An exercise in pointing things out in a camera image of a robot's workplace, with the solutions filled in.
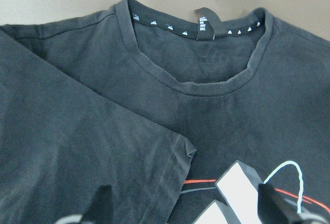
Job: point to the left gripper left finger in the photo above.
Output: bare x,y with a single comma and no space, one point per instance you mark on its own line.
100,209

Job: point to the black printed t-shirt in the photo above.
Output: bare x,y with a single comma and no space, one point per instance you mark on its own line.
149,110

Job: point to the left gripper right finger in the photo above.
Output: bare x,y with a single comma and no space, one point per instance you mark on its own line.
272,208

